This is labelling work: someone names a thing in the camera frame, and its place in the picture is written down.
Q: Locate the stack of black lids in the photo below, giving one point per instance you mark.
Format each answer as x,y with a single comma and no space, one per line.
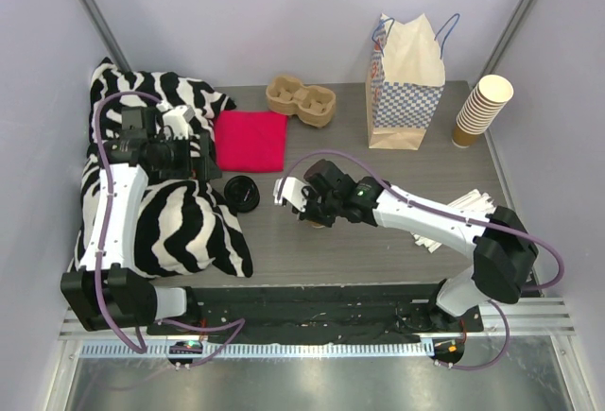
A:
242,194

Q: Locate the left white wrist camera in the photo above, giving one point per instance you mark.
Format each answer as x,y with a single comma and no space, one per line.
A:
177,119

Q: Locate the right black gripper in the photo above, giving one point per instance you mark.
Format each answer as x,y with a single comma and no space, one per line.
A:
311,204

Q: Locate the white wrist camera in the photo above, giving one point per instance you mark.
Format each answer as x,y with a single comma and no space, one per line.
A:
177,119
290,190

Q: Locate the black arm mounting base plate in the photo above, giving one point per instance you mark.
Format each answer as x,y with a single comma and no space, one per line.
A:
317,315

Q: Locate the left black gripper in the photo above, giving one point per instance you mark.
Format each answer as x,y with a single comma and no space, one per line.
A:
203,157

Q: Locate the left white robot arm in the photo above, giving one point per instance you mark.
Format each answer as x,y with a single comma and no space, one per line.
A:
106,292

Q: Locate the stack of paper cups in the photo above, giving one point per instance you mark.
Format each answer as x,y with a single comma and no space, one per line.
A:
489,96

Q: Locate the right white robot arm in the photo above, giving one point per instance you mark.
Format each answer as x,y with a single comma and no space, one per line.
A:
501,261

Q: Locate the cardboard cup carrier tray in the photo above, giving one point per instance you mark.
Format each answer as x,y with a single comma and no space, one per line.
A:
312,104

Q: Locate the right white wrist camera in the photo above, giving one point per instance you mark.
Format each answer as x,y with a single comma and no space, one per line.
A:
290,190

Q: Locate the white wrapped straws pile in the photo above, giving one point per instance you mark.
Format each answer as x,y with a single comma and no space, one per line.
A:
473,201

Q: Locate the pink folded cloth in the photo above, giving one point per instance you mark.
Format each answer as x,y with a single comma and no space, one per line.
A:
251,141

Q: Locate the checkered paper takeout bag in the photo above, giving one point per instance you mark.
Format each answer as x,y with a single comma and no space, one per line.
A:
405,80

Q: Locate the white slotted cable duct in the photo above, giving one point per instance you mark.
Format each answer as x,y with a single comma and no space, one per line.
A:
176,349

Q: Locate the zebra print pillow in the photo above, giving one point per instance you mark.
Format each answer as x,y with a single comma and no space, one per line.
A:
183,226

